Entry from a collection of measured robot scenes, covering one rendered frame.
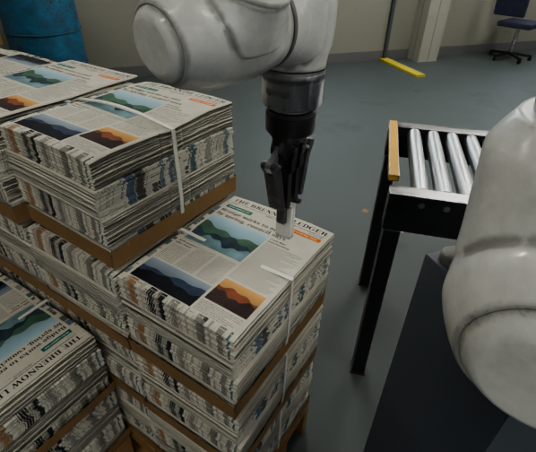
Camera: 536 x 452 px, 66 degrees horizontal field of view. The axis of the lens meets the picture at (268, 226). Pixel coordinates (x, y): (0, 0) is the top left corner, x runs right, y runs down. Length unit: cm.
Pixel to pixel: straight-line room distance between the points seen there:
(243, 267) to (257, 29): 51
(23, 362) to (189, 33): 84
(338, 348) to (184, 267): 106
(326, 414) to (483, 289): 134
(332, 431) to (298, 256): 85
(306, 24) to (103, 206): 46
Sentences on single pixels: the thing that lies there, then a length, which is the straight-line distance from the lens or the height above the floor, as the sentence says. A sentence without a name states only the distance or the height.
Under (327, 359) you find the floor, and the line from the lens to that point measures 173.
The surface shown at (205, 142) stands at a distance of 91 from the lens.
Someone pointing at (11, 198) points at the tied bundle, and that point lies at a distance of 103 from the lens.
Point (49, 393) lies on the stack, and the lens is 109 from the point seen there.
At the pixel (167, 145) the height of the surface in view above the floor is 103.
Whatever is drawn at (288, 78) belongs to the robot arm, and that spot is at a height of 122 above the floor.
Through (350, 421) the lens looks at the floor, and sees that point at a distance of 160.
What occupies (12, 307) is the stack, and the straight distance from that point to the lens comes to 122.
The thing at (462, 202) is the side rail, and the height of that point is 80.
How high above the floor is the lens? 137
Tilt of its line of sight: 36 degrees down
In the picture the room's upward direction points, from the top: 1 degrees clockwise
